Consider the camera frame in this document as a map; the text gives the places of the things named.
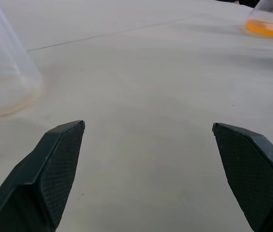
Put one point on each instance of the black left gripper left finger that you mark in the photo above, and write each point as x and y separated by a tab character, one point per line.
30	183

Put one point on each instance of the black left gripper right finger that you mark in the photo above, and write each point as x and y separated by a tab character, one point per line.
254	174

